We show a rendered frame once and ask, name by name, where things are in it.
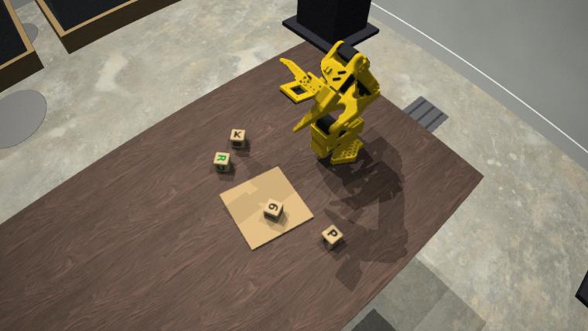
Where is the beige flat mat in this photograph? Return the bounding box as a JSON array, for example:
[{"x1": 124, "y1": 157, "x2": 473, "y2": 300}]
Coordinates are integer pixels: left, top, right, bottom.
[{"x1": 220, "y1": 166, "x2": 314, "y2": 250}]

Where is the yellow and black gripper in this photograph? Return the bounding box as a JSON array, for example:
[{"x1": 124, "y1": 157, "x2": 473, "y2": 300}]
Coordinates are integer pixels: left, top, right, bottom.
[{"x1": 279, "y1": 58, "x2": 341, "y2": 133}]

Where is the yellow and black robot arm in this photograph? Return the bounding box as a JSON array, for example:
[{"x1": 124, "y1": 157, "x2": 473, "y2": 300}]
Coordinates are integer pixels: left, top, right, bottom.
[{"x1": 310, "y1": 41, "x2": 381, "y2": 165}]

